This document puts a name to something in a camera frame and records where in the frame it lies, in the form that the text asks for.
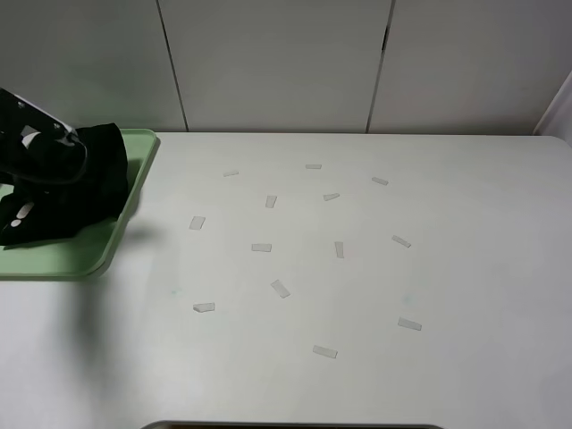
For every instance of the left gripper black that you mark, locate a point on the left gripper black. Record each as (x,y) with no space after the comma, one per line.
(36,146)

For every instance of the tape marker far right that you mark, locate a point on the tape marker far right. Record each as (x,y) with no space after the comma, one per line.
(380,181)

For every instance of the light green plastic tray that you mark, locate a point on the light green plastic tray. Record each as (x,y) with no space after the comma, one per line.
(90,252)

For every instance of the tape marker right middle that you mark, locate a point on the tape marker right middle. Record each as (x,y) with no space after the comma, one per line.
(401,241)

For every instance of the black short sleeve shirt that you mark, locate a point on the black short sleeve shirt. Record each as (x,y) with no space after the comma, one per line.
(39,212)

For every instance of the tape marker centre low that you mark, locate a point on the tape marker centre low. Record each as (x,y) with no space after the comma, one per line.
(280,289)

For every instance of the tape marker near middle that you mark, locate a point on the tape marker near middle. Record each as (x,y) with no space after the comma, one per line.
(325,352)

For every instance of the tape marker centre upper right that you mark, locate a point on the tape marker centre upper right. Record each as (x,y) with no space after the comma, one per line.
(328,197)

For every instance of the tape marker near right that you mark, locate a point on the tape marker near right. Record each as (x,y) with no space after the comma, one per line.
(408,324)

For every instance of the tape marker near left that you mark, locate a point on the tape marker near left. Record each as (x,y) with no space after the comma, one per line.
(204,307)

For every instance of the tape marker left middle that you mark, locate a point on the tape marker left middle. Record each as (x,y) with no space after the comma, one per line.
(197,223)

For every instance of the tape marker centre upper left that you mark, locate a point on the tape marker centre upper left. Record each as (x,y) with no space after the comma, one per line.
(270,201)

